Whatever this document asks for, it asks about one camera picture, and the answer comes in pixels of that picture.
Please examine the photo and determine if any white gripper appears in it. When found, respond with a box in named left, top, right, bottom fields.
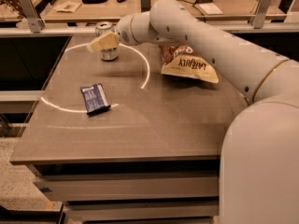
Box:
left=87, top=14, right=135, bottom=52

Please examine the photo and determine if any silver 7up soda can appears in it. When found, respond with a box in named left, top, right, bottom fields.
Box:
left=95, top=21, right=119, bottom=62

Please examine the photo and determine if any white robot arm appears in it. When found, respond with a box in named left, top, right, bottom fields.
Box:
left=88, top=0, right=299, bottom=224

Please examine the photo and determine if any black object on back table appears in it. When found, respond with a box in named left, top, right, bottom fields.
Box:
left=81, top=0, right=107, bottom=4

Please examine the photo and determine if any brown paper packet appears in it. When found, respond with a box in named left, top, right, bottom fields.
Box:
left=54, top=1, right=81, bottom=13

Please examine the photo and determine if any blue snack packet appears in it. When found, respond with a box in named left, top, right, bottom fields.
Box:
left=80, top=83, right=111, bottom=116

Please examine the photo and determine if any brown yellow chip bag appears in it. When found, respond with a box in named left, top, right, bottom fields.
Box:
left=160, top=45, right=219, bottom=83

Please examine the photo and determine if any white paper card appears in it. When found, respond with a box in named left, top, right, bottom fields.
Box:
left=199, top=3, right=222, bottom=15

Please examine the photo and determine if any grey drawer cabinet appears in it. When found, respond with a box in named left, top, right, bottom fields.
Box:
left=34, top=159, right=220, bottom=224

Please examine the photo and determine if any middle metal bracket post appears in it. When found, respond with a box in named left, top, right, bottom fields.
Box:
left=140, top=0, right=151, bottom=12

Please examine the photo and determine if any metal bracket post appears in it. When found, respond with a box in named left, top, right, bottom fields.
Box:
left=19, top=0, right=45, bottom=33
left=249, top=0, right=271, bottom=29
left=140, top=0, right=151, bottom=12

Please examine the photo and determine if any left metal bracket post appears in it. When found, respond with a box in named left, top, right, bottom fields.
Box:
left=19, top=0, right=45, bottom=33

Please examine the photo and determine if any right metal bracket post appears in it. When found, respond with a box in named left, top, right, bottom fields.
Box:
left=249, top=0, right=271, bottom=29

